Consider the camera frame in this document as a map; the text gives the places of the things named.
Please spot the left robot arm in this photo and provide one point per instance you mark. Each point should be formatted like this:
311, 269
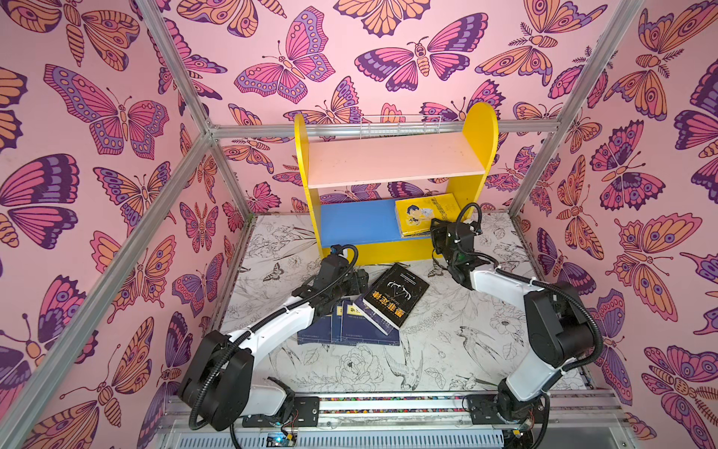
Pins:
220, 386

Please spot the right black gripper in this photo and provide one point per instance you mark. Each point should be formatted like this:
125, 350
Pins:
443, 241

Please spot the navy book middle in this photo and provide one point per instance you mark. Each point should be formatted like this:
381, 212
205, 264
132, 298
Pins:
336, 325

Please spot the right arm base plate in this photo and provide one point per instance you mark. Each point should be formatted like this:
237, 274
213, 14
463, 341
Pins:
482, 409

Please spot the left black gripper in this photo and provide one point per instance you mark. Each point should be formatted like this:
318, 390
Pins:
362, 282

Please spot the black Murphy's law book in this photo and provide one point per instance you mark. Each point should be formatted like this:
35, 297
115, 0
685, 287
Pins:
394, 295

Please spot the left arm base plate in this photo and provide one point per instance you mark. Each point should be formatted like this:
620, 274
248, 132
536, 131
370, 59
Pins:
299, 412

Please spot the yellow pink blue bookshelf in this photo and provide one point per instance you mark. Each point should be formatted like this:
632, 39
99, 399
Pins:
464, 158

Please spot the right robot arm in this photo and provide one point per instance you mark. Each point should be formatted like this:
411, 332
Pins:
562, 334

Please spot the navy book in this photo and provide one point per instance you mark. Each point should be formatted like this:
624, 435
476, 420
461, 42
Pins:
357, 329
336, 325
318, 332

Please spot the navy book right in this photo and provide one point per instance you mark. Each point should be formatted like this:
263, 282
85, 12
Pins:
357, 329

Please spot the small green circuit board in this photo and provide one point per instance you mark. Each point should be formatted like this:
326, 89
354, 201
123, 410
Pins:
281, 440

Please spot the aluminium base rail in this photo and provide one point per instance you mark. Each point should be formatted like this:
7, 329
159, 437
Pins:
577, 419

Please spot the aluminium frame bars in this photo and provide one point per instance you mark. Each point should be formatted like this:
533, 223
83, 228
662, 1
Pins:
55, 225

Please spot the navy book left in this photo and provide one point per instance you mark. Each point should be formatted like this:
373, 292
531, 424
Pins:
318, 332

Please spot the yellow cartoon boy book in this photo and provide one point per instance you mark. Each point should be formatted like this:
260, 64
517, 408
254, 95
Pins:
416, 214

